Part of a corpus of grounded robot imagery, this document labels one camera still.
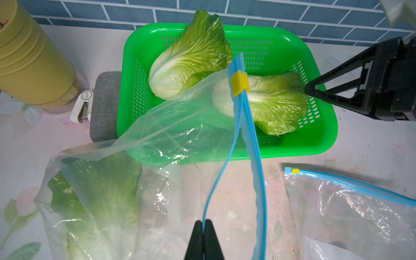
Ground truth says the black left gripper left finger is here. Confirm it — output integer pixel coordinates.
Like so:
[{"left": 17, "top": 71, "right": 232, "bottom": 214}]
[{"left": 184, "top": 221, "right": 204, "bottom": 260}]

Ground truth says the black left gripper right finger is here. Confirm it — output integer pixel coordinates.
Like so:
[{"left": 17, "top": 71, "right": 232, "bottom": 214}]
[{"left": 204, "top": 220, "right": 225, "bottom": 260}]

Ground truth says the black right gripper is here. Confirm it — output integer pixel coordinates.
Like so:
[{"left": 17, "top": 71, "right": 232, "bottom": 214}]
[{"left": 305, "top": 37, "right": 416, "bottom": 121}]

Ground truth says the chinese cabbage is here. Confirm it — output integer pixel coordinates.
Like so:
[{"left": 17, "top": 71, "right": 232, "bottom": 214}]
[
  {"left": 212, "top": 71, "right": 310, "bottom": 136},
  {"left": 148, "top": 10, "right": 232, "bottom": 100},
  {"left": 47, "top": 152, "right": 142, "bottom": 260}
]

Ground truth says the clear zipper bag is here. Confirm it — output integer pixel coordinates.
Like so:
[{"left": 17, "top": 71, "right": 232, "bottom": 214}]
[
  {"left": 284, "top": 167, "right": 416, "bottom": 260},
  {"left": 35, "top": 54, "right": 267, "bottom": 260}
]

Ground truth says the green plastic basket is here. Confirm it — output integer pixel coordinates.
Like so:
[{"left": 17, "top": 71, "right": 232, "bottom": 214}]
[{"left": 116, "top": 22, "right": 339, "bottom": 168}]

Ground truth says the grey fabric roll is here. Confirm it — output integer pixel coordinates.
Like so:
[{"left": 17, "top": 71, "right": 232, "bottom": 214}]
[{"left": 90, "top": 71, "right": 121, "bottom": 143}]

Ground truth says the white clip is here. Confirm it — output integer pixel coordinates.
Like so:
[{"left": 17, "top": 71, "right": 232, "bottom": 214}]
[{"left": 70, "top": 90, "right": 94, "bottom": 124}]

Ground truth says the yellow pen cup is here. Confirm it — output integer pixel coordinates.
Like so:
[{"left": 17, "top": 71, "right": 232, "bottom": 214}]
[{"left": 1, "top": 1, "right": 80, "bottom": 109}]

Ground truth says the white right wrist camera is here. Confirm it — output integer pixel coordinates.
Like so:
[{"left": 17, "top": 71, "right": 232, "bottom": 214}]
[{"left": 379, "top": 0, "right": 416, "bottom": 29}]

